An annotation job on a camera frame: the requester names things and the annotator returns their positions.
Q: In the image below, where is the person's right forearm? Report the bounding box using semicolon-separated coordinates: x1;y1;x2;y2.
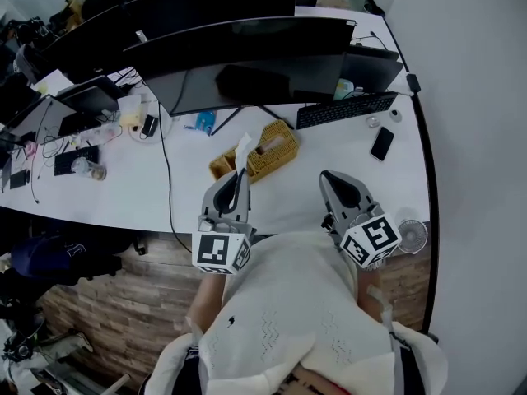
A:
353;263;394;328

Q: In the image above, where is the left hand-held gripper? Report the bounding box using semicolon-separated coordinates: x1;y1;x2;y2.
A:
191;169;257;277

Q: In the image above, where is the long black keyboard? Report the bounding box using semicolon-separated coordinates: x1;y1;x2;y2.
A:
296;91;399;131

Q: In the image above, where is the small dark monitor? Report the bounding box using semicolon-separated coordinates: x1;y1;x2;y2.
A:
56;75;126;137

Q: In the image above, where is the clear plastic cup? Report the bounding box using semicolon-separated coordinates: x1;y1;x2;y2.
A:
70;156;108;181

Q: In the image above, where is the small white desk fan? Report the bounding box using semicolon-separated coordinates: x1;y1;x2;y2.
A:
394;207;429;255

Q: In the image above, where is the white tissue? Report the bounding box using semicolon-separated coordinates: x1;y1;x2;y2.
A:
233;132;254;207

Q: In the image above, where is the blue plastic packet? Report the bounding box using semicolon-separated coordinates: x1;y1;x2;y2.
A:
184;111;217;137

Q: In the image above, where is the black smartphone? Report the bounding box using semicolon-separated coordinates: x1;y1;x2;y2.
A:
369;126;395;163

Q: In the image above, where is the dark blue jacket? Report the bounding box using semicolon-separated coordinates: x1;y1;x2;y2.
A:
7;233;124;290

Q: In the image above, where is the rear black monitor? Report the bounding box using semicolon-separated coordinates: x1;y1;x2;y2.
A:
40;0;297;82

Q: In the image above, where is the teal bottle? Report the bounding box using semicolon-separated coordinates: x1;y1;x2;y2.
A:
332;77;366;101

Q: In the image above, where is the woven wicker box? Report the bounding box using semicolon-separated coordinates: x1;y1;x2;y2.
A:
208;119;301;185

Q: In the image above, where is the person's cream knit sweater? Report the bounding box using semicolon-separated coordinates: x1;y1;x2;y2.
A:
143;230;450;395

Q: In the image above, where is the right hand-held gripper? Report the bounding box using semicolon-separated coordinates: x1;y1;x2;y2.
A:
319;170;403;269

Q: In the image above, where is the small black keyboard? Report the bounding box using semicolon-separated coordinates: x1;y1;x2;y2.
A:
54;145;100;177

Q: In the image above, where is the black laptop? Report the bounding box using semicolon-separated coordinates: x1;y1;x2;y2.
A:
343;43;404;94

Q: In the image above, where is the black office chair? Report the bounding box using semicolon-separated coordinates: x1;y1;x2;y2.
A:
80;0;124;21

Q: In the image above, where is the large curved black monitor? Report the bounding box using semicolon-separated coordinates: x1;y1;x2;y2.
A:
122;16;357;136

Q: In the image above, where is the long black cable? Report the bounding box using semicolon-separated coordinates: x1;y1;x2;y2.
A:
157;99;194;255

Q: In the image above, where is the beige box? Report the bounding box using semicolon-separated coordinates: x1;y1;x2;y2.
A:
117;94;146;128

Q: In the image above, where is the beige bag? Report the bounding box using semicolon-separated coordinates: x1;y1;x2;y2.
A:
7;329;95;395

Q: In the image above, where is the grey laptop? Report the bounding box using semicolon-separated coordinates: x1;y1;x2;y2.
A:
0;94;80;146

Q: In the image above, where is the person's left forearm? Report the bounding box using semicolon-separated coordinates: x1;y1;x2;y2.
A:
184;272;231;337

